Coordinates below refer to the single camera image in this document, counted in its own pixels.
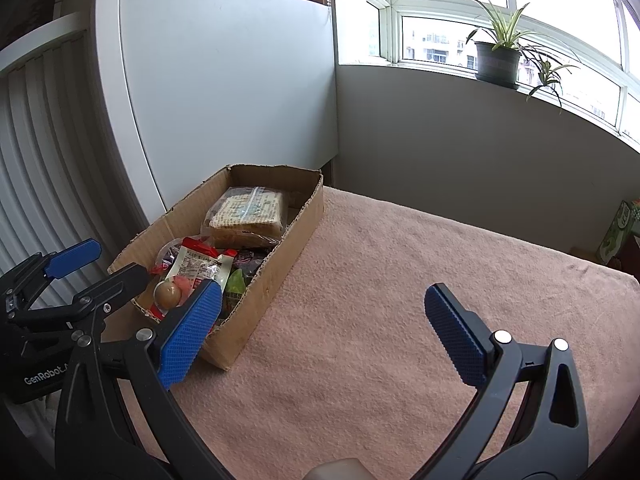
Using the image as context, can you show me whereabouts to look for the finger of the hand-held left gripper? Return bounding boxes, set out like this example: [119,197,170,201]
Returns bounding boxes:
[9,261,157,343]
[0,238,102,311]

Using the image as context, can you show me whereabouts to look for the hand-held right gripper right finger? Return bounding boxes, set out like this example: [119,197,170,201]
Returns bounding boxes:
[424,282,590,480]

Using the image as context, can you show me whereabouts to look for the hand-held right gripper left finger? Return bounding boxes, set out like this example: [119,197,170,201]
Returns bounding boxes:
[54,279,236,480]

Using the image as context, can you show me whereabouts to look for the braised egg red-edged packet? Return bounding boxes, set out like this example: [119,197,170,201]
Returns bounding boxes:
[150,279,187,311]

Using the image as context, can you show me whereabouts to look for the green biscuit packet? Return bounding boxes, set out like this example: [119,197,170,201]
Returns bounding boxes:
[221,268,249,311]

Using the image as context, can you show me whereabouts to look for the white red-label snack packet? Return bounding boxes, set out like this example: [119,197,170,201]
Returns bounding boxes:
[164,237,237,291]

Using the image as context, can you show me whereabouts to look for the purple chocolate bar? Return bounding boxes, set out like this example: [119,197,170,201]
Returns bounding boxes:
[232,247,268,268]

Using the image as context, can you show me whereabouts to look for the brown cardboard box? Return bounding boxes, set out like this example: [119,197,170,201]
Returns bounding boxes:
[107,163,325,372]

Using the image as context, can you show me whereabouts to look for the sliced bread clear packet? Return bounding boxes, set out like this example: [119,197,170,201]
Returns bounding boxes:
[201,186,290,250]

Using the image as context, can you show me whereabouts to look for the white slatted panel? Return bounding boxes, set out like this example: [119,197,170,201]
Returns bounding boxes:
[0,12,151,286]

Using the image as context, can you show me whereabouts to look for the green carton box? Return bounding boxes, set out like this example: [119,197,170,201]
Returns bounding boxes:
[596,200,640,267]

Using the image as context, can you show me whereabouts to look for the white wardrobe cabinet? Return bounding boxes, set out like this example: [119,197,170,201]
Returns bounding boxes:
[95,0,341,226]

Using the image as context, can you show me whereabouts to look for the potted spider plant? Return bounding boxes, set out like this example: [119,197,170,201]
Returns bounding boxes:
[464,0,582,113]

